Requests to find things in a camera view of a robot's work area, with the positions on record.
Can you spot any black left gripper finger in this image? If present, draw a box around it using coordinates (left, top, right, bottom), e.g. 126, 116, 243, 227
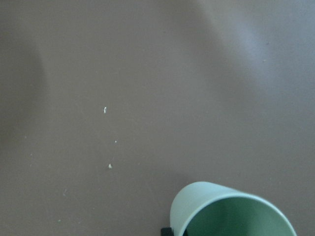
160, 228, 173, 236

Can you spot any green plastic cup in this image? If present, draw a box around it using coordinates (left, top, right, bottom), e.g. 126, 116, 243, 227
170, 181, 296, 236

